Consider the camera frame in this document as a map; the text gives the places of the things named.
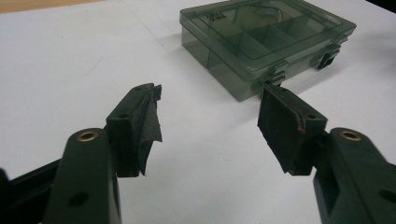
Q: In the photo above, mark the grey transparent compartment box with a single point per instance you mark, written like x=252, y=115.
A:
x=249, y=49

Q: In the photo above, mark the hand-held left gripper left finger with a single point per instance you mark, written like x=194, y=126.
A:
x=130, y=130

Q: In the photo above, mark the white board sheet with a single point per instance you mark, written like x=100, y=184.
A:
x=202, y=146

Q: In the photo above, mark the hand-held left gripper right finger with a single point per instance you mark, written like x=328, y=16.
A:
x=286, y=130

